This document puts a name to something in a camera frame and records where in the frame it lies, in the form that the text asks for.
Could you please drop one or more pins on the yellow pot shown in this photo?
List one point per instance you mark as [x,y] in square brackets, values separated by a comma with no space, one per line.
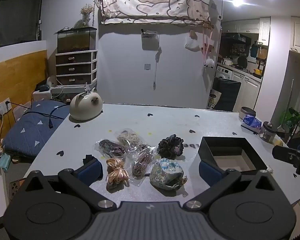
[258,72]

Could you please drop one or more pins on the clear wall pocket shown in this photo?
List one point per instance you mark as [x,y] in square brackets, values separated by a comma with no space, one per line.
[150,40]

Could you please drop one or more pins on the gold satin bow scrunchie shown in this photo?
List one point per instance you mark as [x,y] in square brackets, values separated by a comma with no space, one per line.
[117,173]

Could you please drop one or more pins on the dried flower bouquet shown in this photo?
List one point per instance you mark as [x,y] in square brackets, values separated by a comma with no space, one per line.
[87,12]

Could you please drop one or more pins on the printed pink cloth cover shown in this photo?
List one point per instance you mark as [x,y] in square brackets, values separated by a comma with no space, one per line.
[152,2]

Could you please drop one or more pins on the round metal tin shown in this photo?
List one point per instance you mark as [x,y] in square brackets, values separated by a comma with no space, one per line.
[247,111]

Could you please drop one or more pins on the white washing machine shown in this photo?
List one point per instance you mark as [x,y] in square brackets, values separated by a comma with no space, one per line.
[223,73]

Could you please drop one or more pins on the blue tissue packet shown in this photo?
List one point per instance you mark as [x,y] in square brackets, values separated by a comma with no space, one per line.
[251,123]

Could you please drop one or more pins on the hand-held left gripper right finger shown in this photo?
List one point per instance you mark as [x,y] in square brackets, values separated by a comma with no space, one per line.
[208,175]

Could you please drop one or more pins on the black laundry bin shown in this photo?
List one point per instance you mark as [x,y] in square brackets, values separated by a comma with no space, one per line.
[226,93]

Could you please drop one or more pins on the green bag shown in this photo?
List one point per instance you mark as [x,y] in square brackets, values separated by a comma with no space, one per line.
[291,117]

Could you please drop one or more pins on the white wall socket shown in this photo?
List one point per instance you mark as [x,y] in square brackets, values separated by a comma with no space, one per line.
[2,108]

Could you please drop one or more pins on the white drawer unit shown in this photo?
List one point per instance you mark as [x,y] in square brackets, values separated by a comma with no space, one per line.
[76,66]

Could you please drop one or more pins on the white plastic bag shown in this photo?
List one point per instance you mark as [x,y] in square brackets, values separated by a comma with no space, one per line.
[192,43]

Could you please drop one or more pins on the dark purple scrunchie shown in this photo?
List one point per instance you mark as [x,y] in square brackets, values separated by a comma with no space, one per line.
[170,147]

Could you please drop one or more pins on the cream cat-shaped ornament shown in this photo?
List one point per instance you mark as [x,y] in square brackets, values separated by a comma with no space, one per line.
[86,106]

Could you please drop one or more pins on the pink white hanging plush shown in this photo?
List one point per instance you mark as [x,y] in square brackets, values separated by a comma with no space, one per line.
[208,52]

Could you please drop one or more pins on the white box with dark lid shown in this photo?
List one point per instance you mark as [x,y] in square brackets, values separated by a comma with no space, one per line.
[42,94]

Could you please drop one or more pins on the yellow printed bag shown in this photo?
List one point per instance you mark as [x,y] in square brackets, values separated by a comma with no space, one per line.
[214,100]

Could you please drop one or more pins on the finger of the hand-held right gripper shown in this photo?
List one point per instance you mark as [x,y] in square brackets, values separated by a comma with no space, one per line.
[285,153]

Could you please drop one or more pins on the teal tissue pack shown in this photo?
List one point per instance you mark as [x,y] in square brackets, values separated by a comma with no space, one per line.
[3,162]

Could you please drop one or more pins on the glass fish tank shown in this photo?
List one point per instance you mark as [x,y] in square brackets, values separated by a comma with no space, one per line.
[76,40]

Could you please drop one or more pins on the blue triangle-print cushion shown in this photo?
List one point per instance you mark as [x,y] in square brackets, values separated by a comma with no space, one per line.
[32,130]

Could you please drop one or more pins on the brown phone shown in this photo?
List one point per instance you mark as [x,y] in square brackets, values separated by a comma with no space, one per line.
[15,188]

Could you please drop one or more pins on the dark window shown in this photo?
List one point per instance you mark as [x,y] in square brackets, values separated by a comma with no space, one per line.
[17,12]

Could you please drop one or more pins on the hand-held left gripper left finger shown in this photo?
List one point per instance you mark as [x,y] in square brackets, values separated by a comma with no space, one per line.
[91,171]

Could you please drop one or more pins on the blue floral scrunchie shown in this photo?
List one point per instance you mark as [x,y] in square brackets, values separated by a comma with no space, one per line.
[166,176]

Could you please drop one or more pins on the black box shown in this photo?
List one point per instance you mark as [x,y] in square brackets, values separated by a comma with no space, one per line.
[230,155]

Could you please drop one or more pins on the small white paper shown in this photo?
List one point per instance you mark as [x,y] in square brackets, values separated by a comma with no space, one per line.
[270,169]

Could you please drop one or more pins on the white lower kitchen cabinet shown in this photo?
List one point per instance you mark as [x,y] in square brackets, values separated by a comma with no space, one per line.
[248,90]

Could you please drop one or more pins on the ceiling light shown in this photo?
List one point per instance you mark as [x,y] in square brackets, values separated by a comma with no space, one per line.
[237,1]

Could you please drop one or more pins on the small wall hook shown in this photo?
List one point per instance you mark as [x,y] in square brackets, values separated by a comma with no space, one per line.
[147,66]

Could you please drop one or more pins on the glass jar with dark lid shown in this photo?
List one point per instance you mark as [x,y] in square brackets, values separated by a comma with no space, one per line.
[269,131]

